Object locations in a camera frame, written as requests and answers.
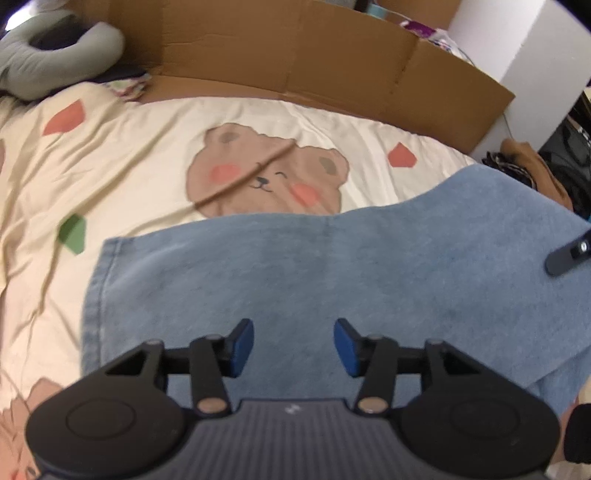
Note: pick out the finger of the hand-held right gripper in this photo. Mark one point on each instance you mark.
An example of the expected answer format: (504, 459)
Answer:
(563, 261)

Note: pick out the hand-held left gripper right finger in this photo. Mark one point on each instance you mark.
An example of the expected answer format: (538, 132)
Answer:
(347, 348)

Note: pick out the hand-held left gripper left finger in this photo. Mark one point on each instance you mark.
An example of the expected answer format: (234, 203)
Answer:
(244, 348)

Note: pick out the light blue denim jeans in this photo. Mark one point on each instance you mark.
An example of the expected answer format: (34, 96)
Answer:
(323, 267)

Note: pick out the black clothes pile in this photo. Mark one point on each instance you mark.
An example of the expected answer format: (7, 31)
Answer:
(568, 157)

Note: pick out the folded brown cloth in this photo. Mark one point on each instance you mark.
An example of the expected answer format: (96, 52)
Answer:
(535, 166)

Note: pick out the black brown-patterned folded cloth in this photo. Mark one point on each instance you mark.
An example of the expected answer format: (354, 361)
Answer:
(501, 164)

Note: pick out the dark cloth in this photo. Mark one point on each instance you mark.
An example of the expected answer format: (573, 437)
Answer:
(579, 434)

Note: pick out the white printed packet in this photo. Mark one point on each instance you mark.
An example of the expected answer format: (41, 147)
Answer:
(445, 44)

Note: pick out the purple and white packet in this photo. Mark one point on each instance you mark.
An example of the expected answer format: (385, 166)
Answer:
(418, 27)

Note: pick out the floral patterned cloth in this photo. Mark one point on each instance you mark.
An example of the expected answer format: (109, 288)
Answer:
(131, 87)

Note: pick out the black flat cloth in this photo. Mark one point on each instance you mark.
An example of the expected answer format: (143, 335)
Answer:
(124, 73)

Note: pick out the large cardboard sheet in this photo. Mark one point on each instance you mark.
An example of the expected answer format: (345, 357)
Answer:
(277, 46)

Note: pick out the light blue bottle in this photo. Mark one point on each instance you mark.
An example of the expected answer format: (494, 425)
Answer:
(375, 8)

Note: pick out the grey neck pillow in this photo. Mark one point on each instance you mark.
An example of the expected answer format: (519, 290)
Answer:
(55, 64)

